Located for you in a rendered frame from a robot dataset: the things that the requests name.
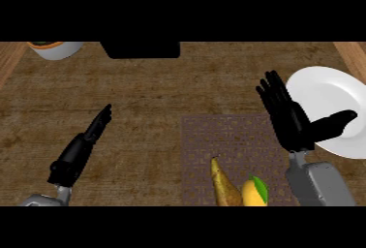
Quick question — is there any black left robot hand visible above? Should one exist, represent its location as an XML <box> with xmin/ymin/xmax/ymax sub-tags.
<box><xmin>46</xmin><ymin>103</ymin><xmax>116</xmax><ymax>188</ymax></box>

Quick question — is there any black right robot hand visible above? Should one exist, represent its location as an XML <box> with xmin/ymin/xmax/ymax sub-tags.
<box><xmin>254</xmin><ymin>70</ymin><xmax>359</xmax><ymax>153</ymax></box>

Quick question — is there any white round plate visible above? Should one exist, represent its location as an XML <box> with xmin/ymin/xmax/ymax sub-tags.
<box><xmin>285</xmin><ymin>66</ymin><xmax>366</xmax><ymax>160</ymax></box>

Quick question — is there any brown patterned placemat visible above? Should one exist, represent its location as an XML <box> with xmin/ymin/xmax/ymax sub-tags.
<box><xmin>181</xmin><ymin>113</ymin><xmax>300</xmax><ymax>207</ymax></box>

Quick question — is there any yellow lemon with green leaf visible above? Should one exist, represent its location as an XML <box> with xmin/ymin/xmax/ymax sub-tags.
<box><xmin>241</xmin><ymin>174</ymin><xmax>271</xmax><ymax>207</ymax></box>

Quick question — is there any yellow-brown pear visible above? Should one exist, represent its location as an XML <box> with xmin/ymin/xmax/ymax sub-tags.
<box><xmin>210</xmin><ymin>156</ymin><xmax>245</xmax><ymax>207</ymax></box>

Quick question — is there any white pot with orange rim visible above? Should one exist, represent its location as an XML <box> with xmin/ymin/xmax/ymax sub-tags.
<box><xmin>26</xmin><ymin>41</ymin><xmax>86</xmax><ymax>61</ymax></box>

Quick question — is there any black rectangular appliance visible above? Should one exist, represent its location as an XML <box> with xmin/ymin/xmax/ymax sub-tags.
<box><xmin>99</xmin><ymin>41</ymin><xmax>182</xmax><ymax>60</ymax></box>

